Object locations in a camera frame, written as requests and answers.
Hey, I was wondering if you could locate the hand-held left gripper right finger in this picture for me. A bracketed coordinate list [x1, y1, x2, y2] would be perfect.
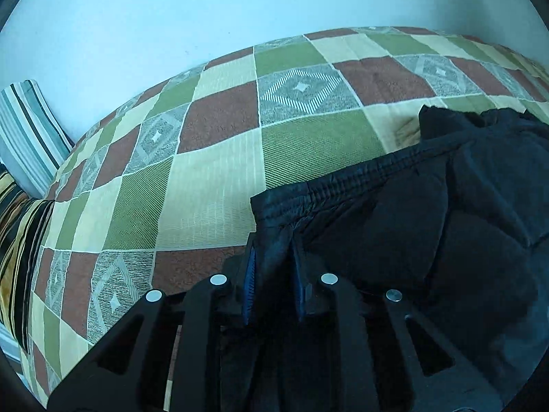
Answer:
[289, 238, 505, 412]

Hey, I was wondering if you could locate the yellow black striped pillow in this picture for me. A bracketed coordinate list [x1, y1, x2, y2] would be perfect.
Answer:
[0, 169, 56, 355]

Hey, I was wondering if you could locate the checkered green brown bedsheet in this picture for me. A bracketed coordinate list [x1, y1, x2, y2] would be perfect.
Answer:
[19, 27, 549, 408]

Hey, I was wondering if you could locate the black quilted jacket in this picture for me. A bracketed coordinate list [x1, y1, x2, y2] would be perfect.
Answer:
[219, 104, 549, 412]

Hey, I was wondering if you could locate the blue striped pillow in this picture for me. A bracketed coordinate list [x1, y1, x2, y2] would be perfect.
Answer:
[0, 79, 73, 198]

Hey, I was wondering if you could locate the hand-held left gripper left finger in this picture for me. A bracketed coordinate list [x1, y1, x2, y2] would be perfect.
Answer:
[46, 232, 258, 412]

